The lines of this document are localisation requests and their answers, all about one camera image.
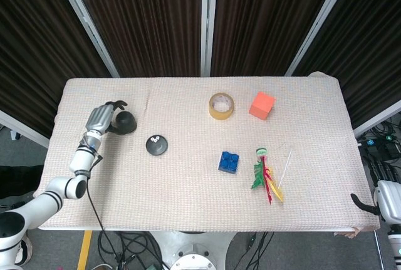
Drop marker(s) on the beige woven table cloth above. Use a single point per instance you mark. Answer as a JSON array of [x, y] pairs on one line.
[[188, 188]]

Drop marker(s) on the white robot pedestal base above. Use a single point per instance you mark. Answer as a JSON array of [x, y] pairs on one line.
[[194, 251]]

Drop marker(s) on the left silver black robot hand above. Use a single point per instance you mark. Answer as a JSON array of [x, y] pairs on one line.
[[98, 118]]

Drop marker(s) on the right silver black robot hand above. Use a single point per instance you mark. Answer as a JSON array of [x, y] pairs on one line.
[[390, 201]]

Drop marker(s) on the clear plastic straw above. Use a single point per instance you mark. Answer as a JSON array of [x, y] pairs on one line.
[[285, 168]]

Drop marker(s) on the colourful feather shuttlecock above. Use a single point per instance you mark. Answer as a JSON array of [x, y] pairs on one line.
[[259, 179]]

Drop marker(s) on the aluminium partition bottom rail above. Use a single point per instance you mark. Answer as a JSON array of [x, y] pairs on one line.
[[25, 132], [376, 119]]

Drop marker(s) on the black round lid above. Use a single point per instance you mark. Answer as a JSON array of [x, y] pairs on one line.
[[156, 149]]

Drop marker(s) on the black dome-shaped object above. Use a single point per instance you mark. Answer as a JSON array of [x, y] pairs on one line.
[[125, 121]]

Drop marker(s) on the yellow floor tape strip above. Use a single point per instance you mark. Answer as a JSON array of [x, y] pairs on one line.
[[84, 251]]

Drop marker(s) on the black electronics box with lights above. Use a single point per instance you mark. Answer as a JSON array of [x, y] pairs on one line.
[[383, 148]]

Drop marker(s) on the yellow packing tape roll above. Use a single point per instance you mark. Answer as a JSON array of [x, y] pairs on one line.
[[213, 113]]

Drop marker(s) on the aluminium partition post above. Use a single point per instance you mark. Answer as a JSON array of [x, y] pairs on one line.
[[208, 16], [322, 16], [83, 16]]

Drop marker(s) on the blue studded building block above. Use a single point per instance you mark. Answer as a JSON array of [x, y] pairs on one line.
[[228, 163]]

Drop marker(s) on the orange foam cube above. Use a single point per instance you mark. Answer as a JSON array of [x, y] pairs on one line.
[[261, 107]]

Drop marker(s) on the white black sneaker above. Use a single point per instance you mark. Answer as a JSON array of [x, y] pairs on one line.
[[29, 249]]

